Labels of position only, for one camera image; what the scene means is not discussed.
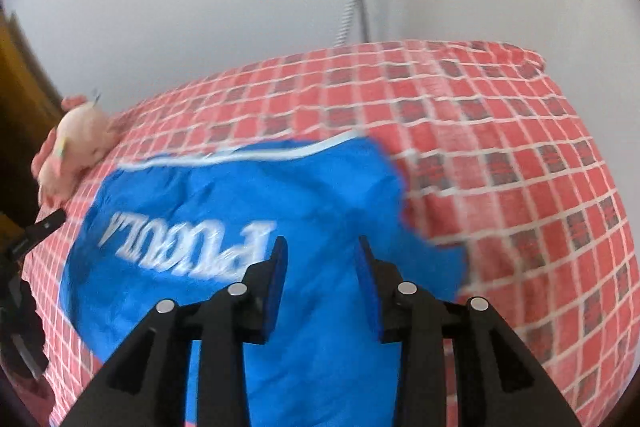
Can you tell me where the pink unicorn plush toy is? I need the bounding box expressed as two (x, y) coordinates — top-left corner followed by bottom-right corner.
(30, 95), (119, 209)

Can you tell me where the blue puffer jacket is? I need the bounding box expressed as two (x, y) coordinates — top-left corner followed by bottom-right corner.
(58, 132), (466, 426)

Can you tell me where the red plaid bed sheet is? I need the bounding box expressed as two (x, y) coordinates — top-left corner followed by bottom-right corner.
(19, 38), (633, 427)

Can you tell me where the yellow wooden cabinet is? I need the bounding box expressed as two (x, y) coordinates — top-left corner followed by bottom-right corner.
(1, 16), (62, 246)

